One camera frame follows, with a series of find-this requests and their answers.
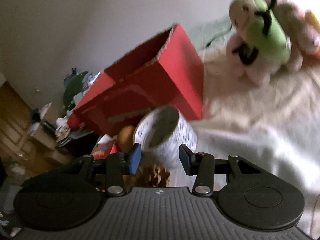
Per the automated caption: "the brown wooden cabinet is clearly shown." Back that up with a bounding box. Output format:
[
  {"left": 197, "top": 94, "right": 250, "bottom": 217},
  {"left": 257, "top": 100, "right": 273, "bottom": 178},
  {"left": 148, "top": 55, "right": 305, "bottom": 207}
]
[{"left": 1, "top": 81, "right": 71, "bottom": 175}]

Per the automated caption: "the blue patterned white cup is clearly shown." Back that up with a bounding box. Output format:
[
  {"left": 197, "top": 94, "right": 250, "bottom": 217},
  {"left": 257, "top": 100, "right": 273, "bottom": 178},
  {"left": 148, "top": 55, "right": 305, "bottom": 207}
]
[{"left": 133, "top": 105, "right": 197, "bottom": 168}]

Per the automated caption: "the green pink plush toy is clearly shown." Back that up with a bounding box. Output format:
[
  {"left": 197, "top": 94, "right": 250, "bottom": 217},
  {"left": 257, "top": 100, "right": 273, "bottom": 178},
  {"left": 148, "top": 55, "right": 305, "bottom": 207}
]
[{"left": 226, "top": 0, "right": 320, "bottom": 87}]

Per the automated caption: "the black charger cable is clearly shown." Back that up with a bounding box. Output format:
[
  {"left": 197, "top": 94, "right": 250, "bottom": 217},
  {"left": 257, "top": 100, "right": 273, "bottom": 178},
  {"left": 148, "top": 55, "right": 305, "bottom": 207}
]
[{"left": 205, "top": 23, "right": 234, "bottom": 49}]

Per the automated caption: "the cream fluffy blanket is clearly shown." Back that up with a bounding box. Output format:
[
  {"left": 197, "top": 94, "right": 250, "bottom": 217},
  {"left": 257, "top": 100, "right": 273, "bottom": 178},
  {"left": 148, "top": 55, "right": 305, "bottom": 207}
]
[{"left": 191, "top": 48, "right": 319, "bottom": 239}]

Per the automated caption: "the red round object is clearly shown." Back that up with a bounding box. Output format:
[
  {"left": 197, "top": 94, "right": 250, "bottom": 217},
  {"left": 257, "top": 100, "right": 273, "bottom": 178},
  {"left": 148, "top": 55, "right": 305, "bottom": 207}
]
[{"left": 67, "top": 114, "right": 85, "bottom": 131}]

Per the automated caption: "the red cardboard box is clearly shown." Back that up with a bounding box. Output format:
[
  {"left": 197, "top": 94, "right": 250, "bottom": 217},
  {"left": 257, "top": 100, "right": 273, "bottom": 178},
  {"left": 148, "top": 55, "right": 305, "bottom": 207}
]
[{"left": 73, "top": 23, "right": 204, "bottom": 137}]

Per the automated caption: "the tan wooden knob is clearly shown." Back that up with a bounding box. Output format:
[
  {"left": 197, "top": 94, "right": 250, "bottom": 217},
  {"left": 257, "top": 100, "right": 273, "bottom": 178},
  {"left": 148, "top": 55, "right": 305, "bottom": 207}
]
[{"left": 117, "top": 125, "right": 136, "bottom": 152}]

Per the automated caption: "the dark green board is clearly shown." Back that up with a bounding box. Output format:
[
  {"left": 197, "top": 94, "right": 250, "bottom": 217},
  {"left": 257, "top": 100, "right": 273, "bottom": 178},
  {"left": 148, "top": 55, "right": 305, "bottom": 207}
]
[{"left": 63, "top": 71, "right": 88, "bottom": 110}]

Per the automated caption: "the brown pine cone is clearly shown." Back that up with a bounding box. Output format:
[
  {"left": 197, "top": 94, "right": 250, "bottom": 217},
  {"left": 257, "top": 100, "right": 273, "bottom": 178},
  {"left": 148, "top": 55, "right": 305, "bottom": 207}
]
[{"left": 130, "top": 164, "right": 170, "bottom": 188}]

